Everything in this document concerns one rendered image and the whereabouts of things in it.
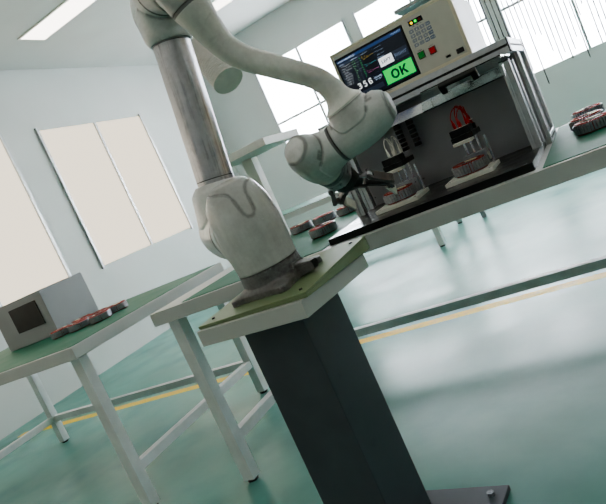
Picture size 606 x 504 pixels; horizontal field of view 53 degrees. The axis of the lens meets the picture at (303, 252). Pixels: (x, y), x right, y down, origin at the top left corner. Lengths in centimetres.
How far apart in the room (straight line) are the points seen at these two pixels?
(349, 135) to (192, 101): 42
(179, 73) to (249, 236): 49
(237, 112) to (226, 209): 827
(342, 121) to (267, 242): 34
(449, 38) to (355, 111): 69
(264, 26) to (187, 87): 776
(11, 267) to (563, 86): 652
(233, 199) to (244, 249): 12
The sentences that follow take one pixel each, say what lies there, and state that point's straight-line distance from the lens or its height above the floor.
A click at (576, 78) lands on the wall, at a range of 833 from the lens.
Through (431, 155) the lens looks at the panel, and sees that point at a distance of 225.
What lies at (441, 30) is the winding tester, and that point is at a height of 122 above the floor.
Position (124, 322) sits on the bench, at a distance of 274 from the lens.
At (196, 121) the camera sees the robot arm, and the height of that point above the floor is 122.
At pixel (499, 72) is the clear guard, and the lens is 179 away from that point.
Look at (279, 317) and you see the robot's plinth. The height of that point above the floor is 73.
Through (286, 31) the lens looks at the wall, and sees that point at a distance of 922.
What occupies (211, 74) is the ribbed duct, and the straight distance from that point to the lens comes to 314.
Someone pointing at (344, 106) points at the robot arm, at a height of 109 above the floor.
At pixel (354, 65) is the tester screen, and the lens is 218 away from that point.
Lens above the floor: 97
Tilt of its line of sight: 6 degrees down
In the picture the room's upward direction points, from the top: 24 degrees counter-clockwise
